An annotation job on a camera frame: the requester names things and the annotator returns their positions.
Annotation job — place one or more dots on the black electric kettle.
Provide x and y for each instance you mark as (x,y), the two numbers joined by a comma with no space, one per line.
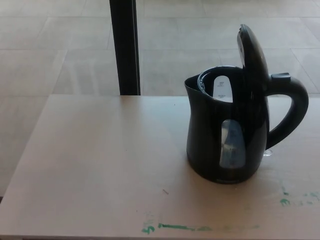
(205,125)

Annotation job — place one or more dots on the black vertical post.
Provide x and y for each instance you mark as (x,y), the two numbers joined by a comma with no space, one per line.
(125,47)

